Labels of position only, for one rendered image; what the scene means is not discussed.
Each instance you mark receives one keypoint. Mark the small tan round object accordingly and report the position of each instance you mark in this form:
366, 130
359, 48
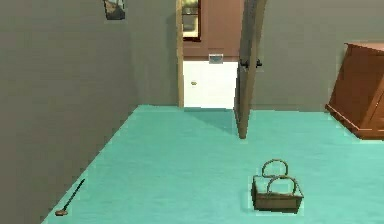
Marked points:
193, 83

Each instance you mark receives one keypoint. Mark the small grey box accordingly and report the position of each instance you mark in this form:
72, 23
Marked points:
216, 58

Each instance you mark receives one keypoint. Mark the grey-brown open room door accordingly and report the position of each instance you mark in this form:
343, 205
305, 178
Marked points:
246, 70

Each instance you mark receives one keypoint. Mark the dark framed window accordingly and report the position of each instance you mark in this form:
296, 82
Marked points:
191, 20

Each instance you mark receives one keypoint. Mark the dark thin golf club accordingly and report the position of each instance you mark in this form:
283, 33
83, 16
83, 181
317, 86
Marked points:
71, 199

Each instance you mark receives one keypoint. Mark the brown wooden cupboard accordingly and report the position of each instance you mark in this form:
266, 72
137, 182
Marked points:
360, 90

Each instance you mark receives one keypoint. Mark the framed wall picture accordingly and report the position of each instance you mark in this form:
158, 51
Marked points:
115, 9

